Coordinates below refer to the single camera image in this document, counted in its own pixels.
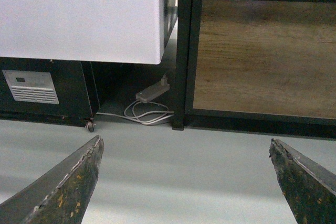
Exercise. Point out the black wood display stand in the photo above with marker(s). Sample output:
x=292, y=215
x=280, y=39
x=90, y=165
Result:
x=265, y=66

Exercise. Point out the white power strip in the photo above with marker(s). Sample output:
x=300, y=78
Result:
x=152, y=92

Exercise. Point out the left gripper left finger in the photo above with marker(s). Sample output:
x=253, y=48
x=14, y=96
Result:
x=61, y=195

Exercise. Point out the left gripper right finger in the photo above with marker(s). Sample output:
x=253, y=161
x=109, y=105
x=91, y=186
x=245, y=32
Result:
x=308, y=187

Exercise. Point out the white control vent panel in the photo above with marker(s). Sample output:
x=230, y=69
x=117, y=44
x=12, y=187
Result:
x=31, y=86

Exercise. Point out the freezer caster wheel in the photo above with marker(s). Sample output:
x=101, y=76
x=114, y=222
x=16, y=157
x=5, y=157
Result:
x=90, y=125

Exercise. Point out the white chest freezer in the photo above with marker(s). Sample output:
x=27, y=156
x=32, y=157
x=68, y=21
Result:
x=125, y=31

